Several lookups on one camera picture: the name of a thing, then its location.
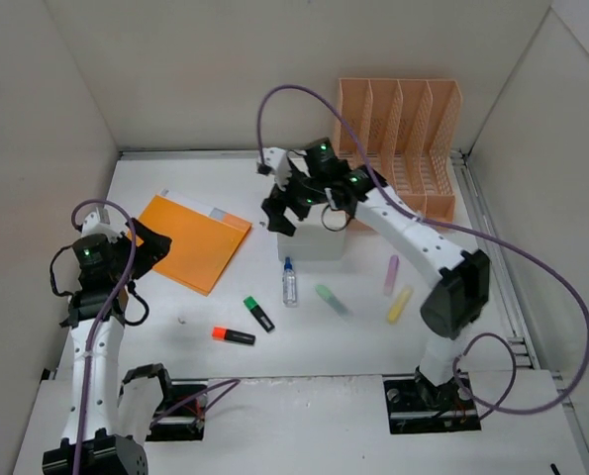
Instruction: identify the white drawer box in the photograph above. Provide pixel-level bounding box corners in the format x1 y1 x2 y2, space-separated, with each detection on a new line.
277 205 346 263

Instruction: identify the orange document folder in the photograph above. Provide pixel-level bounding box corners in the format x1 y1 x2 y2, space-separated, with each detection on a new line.
139 189 252 296

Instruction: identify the clear spray bottle blue cap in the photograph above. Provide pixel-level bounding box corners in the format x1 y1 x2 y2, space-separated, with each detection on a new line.
282 257 298 307

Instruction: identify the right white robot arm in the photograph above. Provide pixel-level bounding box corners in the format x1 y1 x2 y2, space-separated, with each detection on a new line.
257 139 490 408

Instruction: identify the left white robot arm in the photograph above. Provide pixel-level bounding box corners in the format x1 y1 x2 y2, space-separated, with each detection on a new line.
42 219 175 474

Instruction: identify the peach desk file organizer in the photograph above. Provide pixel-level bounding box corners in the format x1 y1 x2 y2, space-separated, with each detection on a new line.
337 78 462 223

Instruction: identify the pastel green highlighter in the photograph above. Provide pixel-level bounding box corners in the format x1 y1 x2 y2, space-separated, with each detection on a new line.
315 284 351 322

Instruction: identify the green cap black highlighter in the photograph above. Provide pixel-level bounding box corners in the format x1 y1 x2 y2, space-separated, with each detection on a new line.
244 296 275 333

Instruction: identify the orange cap black highlighter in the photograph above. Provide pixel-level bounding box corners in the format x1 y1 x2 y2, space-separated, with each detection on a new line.
211 327 255 346

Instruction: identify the pastel pink highlighter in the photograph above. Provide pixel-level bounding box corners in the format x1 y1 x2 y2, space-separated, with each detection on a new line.
383 255 399 296

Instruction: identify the pastel yellow highlighter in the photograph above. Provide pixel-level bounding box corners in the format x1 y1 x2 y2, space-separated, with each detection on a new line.
387 285 414 325

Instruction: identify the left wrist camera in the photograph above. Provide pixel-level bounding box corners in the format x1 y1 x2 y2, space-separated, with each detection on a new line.
80 207 113 238

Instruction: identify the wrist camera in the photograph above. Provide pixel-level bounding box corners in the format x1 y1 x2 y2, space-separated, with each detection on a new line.
80 207 113 238
256 147 292 190

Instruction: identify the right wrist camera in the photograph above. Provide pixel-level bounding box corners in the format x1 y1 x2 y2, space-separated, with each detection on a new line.
256 147 292 190

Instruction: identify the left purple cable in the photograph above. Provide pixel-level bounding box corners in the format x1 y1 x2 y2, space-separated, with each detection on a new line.
70 199 241 475

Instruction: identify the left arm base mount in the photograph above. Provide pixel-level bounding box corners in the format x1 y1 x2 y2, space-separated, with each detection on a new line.
147 379 209 442

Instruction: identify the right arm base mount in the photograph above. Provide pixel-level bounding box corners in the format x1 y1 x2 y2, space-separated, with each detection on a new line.
383 373 481 435

